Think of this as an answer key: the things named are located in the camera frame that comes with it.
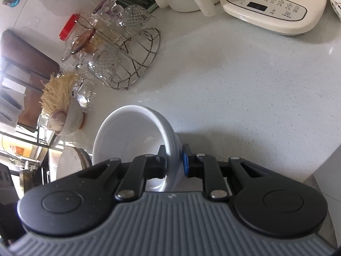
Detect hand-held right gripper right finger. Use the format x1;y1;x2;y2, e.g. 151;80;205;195
182;143;272;201

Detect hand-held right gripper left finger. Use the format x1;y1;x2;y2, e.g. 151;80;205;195
78;144;168;202

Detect white ceramic bowl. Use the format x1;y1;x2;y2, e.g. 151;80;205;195
92;105;182;193

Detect deep leaf-pattern plate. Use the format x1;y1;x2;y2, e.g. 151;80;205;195
57;146;90;180

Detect black dish rack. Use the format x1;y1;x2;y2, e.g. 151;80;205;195
0;55;62;150

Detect garlic bulbs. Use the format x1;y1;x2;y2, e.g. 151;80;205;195
47;111;68;132

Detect small white bowl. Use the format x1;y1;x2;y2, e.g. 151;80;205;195
55;96;85;137

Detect dry noodle bundle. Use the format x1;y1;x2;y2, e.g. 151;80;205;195
40;71;81;116

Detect brown cutting board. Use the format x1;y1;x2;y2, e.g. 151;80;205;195
0;29;61;129

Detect red-lidded jar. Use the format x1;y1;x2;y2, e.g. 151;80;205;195
59;13;81;42

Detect cream electric cooker base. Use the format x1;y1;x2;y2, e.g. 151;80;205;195
220;0;328;37

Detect flower-pattern bowl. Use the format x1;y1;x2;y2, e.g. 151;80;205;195
325;0;341;23

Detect wire rack of glass cups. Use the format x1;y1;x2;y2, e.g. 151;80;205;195
61;0;162;90

